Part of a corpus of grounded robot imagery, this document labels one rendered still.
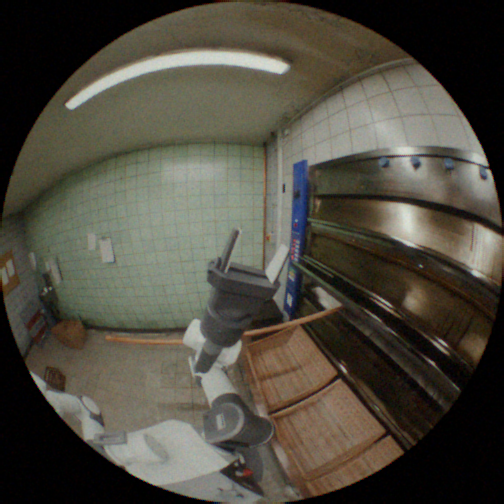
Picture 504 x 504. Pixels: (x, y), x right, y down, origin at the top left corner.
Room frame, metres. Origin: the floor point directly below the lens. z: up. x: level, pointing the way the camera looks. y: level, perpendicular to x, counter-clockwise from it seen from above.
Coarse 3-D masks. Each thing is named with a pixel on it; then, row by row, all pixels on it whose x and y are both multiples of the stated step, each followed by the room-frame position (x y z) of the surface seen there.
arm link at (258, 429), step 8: (232, 392) 0.15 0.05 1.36; (216, 400) 0.12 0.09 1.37; (224, 400) 0.12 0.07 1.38; (232, 400) 0.12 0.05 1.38; (240, 400) 0.12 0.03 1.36; (248, 408) 0.10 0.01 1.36; (248, 416) 0.07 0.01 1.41; (256, 416) 0.08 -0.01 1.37; (248, 424) 0.05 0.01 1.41; (256, 424) 0.05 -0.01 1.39; (264, 424) 0.06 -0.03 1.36; (248, 432) 0.03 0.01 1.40; (256, 432) 0.03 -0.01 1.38; (264, 432) 0.03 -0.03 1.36; (240, 440) 0.01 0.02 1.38; (248, 440) 0.01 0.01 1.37; (256, 440) 0.01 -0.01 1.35; (264, 440) 0.01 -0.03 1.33
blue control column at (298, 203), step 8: (304, 160) 1.03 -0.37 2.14; (296, 168) 1.12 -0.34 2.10; (304, 168) 1.03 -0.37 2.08; (296, 176) 1.12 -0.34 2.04; (304, 176) 1.03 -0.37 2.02; (296, 184) 1.12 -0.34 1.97; (304, 184) 1.03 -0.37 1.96; (304, 192) 1.03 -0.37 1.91; (296, 200) 1.12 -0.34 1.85; (304, 200) 1.03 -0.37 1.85; (296, 208) 1.11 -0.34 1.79; (304, 208) 1.03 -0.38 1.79; (296, 216) 1.11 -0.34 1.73; (304, 216) 1.03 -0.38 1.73; (304, 224) 1.03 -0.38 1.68; (296, 232) 1.09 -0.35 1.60; (304, 232) 1.03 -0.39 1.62; (296, 272) 1.04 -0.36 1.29; (288, 280) 1.14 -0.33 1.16; (296, 280) 1.03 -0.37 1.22; (288, 288) 1.13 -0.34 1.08; (296, 288) 1.03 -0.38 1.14; (296, 296) 1.03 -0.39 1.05; (288, 304) 1.09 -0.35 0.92; (288, 312) 1.07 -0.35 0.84
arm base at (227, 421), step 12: (216, 408) 0.09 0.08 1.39; (228, 408) 0.09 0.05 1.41; (240, 408) 0.09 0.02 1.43; (204, 420) 0.05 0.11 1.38; (216, 420) 0.06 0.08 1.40; (228, 420) 0.06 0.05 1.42; (240, 420) 0.06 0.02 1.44; (204, 432) 0.02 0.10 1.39; (216, 432) 0.02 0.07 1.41; (228, 432) 0.03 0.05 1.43; (240, 432) 0.03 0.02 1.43; (216, 444) -0.01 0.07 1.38; (228, 444) 0.00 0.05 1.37; (240, 444) 0.00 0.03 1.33; (252, 444) 0.00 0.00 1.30
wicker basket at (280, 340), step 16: (272, 336) 0.83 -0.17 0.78; (288, 336) 0.87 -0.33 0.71; (256, 352) 0.79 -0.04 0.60; (272, 352) 0.79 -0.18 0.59; (288, 352) 0.78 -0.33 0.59; (304, 352) 0.68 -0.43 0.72; (320, 352) 0.57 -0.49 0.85; (272, 368) 0.63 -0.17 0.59; (288, 368) 0.61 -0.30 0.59; (304, 368) 0.58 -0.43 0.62; (320, 368) 0.48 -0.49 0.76; (272, 384) 0.48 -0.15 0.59; (288, 384) 0.47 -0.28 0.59; (304, 384) 0.45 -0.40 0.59; (320, 384) 0.34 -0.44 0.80; (272, 400) 0.34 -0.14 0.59; (288, 400) 0.28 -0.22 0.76
